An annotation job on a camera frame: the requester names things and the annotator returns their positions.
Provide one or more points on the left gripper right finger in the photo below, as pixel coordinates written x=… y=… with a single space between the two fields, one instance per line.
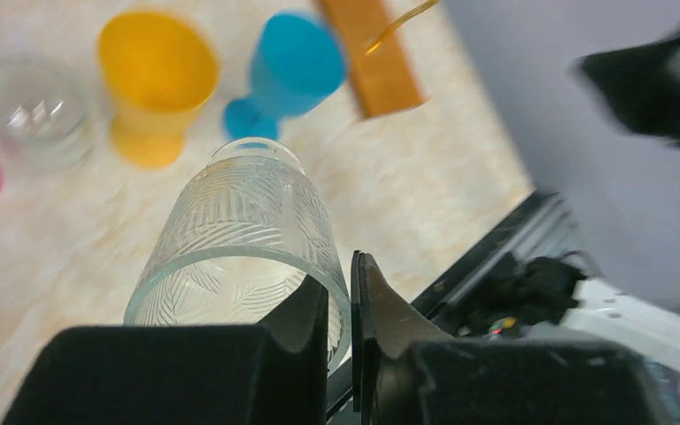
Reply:
x=407 y=370

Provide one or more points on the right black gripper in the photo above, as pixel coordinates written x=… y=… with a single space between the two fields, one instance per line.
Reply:
x=640 y=86

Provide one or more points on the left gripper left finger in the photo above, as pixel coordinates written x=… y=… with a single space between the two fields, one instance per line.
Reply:
x=270 y=372

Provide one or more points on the clear wine glass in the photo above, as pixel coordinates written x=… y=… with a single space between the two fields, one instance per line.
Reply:
x=242 y=236
x=44 y=115

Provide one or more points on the blue wine glass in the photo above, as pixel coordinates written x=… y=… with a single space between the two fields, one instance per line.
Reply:
x=298 y=62

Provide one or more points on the yellow wine glass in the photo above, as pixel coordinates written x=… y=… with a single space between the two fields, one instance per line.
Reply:
x=159 y=72

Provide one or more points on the clear wine glass front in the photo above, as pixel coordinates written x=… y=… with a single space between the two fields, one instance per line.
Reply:
x=44 y=115

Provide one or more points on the gold wine glass rack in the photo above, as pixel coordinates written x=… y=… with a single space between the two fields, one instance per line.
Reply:
x=380 y=75

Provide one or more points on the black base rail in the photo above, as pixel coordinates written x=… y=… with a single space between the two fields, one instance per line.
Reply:
x=441 y=291

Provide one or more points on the aluminium frame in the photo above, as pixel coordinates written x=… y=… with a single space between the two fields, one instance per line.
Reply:
x=551 y=230

